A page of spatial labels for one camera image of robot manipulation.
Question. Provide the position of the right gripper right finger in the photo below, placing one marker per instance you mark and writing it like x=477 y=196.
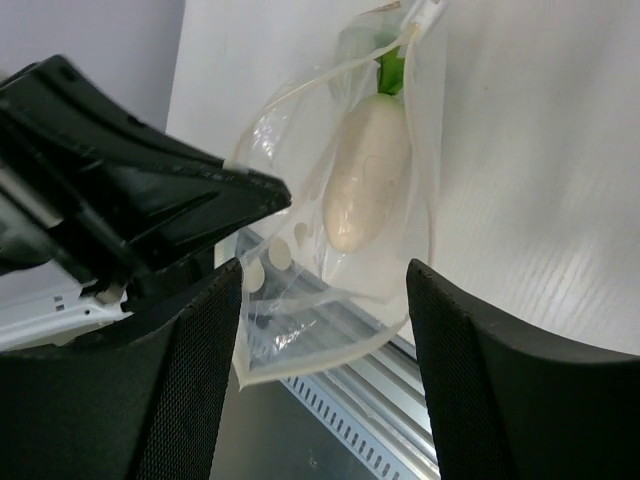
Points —
x=508 y=400

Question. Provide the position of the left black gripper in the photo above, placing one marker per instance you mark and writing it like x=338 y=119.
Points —
x=121 y=207

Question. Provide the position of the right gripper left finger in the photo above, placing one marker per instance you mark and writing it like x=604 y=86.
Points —
x=139 y=399

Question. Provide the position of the clear zip top bag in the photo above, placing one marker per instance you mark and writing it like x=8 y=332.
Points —
x=305 y=306

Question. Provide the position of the white daikon radish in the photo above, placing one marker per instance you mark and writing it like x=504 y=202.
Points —
x=371 y=153

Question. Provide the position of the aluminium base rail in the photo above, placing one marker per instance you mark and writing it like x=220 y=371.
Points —
x=388 y=381

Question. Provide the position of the white slotted cable duct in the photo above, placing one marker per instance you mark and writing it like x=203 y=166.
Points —
x=355 y=425

